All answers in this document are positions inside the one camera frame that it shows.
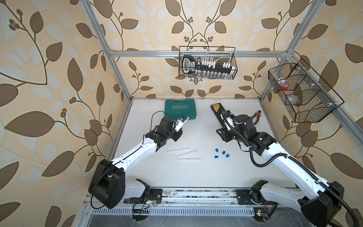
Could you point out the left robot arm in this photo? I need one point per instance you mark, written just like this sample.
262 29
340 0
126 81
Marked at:
109 185

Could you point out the black tool case yellow label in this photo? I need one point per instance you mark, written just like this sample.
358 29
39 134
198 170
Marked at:
218 109

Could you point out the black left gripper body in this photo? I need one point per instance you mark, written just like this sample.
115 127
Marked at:
177 135

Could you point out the green plastic tool case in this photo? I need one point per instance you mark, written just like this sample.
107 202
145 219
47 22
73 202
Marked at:
177 108

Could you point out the black wire basket wall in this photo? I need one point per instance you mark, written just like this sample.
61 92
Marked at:
306 94
211 53

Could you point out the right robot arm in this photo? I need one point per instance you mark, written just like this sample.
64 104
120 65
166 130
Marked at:
315 197

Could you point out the black socket holder rail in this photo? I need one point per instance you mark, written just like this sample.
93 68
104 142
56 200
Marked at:
189 65

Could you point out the black wire basket right wall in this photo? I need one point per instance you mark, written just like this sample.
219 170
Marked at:
306 94

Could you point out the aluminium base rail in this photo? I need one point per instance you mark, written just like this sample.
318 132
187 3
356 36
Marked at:
171 201

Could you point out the aluminium frame post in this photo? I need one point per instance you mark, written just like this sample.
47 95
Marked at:
86 5

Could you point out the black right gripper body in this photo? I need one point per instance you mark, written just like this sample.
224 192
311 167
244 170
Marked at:
228 135

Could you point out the black wire basket back wall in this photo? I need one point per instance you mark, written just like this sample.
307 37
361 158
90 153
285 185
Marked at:
211 53

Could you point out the orange black pliers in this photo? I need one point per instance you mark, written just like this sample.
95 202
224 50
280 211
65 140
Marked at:
256 117

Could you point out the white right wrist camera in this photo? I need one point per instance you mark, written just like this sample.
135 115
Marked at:
227 120

